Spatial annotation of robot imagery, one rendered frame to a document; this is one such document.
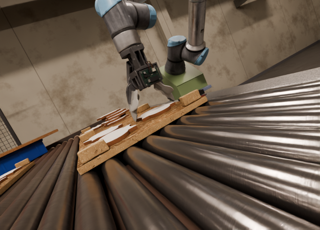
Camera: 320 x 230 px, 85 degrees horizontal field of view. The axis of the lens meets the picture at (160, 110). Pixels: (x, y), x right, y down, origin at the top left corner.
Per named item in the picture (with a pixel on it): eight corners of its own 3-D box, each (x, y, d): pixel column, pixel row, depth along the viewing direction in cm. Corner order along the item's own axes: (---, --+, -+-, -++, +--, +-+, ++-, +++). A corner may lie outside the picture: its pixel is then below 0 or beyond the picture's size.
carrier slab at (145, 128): (152, 109, 85) (151, 106, 84) (208, 100, 47) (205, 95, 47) (81, 147, 71) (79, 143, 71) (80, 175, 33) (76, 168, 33)
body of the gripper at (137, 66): (142, 91, 47) (123, 48, 45) (133, 94, 55) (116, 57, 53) (165, 81, 50) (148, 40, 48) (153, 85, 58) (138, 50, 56)
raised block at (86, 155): (109, 148, 38) (103, 137, 37) (110, 149, 36) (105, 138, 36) (82, 163, 35) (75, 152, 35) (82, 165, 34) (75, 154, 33)
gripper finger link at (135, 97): (130, 120, 47) (136, 87, 48) (125, 119, 53) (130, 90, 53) (141, 122, 49) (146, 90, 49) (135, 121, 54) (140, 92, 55)
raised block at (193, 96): (198, 98, 48) (194, 89, 48) (202, 97, 47) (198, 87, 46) (182, 107, 46) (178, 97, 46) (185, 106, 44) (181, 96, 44)
